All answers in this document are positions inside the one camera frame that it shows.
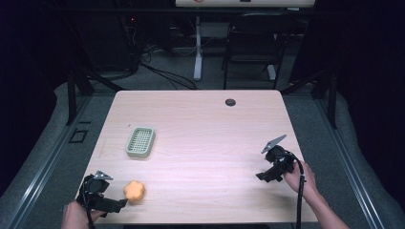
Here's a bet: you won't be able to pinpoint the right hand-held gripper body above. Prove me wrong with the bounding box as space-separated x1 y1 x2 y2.
261 134 298 179

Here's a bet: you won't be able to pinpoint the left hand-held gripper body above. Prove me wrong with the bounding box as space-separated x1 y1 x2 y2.
75 170 119 214

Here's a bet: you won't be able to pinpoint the orange flower-shaped soap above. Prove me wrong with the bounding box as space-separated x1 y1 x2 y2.
123 179 146 205

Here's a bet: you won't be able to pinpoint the green soap dish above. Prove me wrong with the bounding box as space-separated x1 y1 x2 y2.
124 126 157 159

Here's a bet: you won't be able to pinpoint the person's right hand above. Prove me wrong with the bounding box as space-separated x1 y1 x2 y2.
282 159 318 200

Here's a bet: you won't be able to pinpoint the person's left hand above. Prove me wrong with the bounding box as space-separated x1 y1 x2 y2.
61 199 107 229

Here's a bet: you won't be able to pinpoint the black metal stand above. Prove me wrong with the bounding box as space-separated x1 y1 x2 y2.
280 68 339 130
65 60 126 126

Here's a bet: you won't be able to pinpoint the white desk leg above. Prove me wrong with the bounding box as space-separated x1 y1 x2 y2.
193 15 203 82
266 64 277 82

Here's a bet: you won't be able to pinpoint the black chair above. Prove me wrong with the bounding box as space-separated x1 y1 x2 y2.
221 11 289 91

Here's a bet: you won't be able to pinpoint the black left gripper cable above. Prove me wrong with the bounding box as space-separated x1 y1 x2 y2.
80 177 96 229

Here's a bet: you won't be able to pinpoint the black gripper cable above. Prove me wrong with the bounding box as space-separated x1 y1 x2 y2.
80 177 96 229
280 152 308 229

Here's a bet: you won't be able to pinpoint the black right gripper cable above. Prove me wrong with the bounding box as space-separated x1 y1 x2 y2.
280 152 308 229

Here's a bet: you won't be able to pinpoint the aluminium floor rail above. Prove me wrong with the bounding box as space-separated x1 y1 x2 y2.
5 94 94 229
313 94 387 229

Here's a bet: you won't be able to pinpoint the black floor cables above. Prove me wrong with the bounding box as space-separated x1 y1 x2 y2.
139 44 199 92

